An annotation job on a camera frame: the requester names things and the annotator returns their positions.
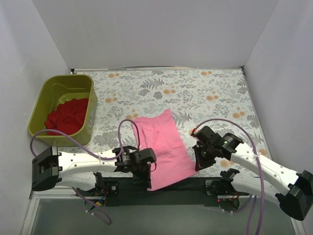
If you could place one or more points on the floral patterned table mat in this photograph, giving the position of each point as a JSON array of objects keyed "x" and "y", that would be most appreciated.
[{"x": 217, "y": 98}]

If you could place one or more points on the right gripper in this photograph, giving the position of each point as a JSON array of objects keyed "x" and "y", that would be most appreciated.
[{"x": 200, "y": 152}]

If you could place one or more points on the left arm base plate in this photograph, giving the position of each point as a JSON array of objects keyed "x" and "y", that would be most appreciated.
[{"x": 110, "y": 188}]

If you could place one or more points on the red t-shirt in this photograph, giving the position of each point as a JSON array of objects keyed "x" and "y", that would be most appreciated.
[{"x": 68, "y": 117}]

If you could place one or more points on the pink t-shirt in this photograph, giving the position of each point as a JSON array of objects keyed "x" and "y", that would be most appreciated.
[{"x": 173, "y": 163}]

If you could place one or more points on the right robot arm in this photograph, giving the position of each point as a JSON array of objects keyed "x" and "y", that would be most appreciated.
[{"x": 292, "y": 191}]

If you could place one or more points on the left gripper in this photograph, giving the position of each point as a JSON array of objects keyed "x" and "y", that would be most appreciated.
[{"x": 143, "y": 177}]

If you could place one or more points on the aluminium mounting rail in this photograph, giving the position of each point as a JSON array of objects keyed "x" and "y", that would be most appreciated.
[{"x": 159, "y": 189}]

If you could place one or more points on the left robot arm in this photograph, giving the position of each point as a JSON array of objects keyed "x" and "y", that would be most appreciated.
[{"x": 84, "y": 171}]

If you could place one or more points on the green plastic bin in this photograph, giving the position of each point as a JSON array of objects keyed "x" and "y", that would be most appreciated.
[{"x": 58, "y": 90}]

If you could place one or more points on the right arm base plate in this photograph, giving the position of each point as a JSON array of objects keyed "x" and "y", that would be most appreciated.
[{"x": 219, "y": 188}]

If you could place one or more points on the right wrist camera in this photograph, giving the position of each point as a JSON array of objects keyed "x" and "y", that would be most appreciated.
[{"x": 196, "y": 134}]

